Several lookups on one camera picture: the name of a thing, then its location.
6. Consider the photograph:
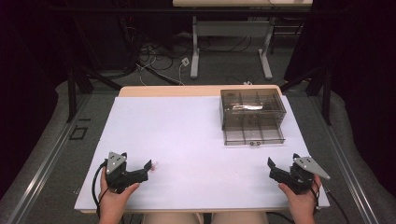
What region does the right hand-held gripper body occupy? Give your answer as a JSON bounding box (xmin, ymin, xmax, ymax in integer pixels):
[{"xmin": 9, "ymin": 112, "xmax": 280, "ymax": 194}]
[{"xmin": 268, "ymin": 152, "xmax": 332, "ymax": 196}]

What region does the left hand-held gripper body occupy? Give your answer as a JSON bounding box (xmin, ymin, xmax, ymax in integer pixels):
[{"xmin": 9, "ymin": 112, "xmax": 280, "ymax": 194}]
[{"xmin": 105, "ymin": 151, "xmax": 149, "ymax": 194}]

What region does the person's right hand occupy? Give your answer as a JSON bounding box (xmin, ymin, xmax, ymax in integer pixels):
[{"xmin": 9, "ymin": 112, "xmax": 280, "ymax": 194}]
[{"xmin": 277, "ymin": 175, "xmax": 322, "ymax": 220}]

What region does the person's left hand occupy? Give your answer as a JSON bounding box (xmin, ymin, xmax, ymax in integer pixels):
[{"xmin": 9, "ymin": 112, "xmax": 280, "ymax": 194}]
[{"xmin": 98, "ymin": 168, "xmax": 141, "ymax": 220}]

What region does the white table mat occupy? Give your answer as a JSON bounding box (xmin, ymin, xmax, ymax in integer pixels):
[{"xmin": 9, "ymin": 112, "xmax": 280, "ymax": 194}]
[{"xmin": 73, "ymin": 95, "xmax": 331, "ymax": 214}]

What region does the smoky clear drawer cabinet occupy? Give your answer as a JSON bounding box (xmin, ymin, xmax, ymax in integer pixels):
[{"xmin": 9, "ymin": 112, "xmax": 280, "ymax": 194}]
[{"xmin": 219, "ymin": 88, "xmax": 288, "ymax": 132}]

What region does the black metal stand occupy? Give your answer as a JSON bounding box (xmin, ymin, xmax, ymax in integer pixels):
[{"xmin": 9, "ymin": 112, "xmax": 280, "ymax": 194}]
[
  {"xmin": 278, "ymin": 64, "xmax": 333, "ymax": 127},
  {"xmin": 64, "ymin": 12, "xmax": 124, "ymax": 124}
]

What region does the dark curtain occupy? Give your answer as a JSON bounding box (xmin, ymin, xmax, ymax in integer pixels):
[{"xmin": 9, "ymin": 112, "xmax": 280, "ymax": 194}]
[
  {"xmin": 0, "ymin": 0, "xmax": 82, "ymax": 200},
  {"xmin": 283, "ymin": 0, "xmax": 396, "ymax": 199}
]

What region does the white desk with grey legs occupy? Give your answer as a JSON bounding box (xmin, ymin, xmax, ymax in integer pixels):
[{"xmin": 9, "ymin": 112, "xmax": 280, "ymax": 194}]
[{"xmin": 172, "ymin": 0, "xmax": 314, "ymax": 80}]

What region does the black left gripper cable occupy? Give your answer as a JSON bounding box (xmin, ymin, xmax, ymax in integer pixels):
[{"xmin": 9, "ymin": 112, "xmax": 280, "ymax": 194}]
[{"xmin": 91, "ymin": 160, "xmax": 108, "ymax": 219}]

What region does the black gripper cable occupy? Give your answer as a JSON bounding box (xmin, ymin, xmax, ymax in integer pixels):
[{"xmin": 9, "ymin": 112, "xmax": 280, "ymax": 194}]
[
  {"xmin": 322, "ymin": 184, "xmax": 352, "ymax": 224},
  {"xmin": 91, "ymin": 160, "xmax": 108, "ymax": 219}
]

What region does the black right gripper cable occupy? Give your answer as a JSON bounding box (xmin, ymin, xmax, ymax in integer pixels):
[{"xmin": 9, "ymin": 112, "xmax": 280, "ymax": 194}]
[{"xmin": 322, "ymin": 184, "xmax": 352, "ymax": 224}]

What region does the metal floor rail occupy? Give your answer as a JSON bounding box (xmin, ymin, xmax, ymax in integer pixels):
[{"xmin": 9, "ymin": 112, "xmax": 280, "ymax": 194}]
[
  {"xmin": 311, "ymin": 92, "xmax": 381, "ymax": 224},
  {"xmin": 5, "ymin": 92, "xmax": 92, "ymax": 224}
]

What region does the tangle of floor cables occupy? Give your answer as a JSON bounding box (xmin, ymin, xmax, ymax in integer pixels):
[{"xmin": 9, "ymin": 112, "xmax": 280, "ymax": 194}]
[{"xmin": 122, "ymin": 18, "xmax": 253, "ymax": 88}]

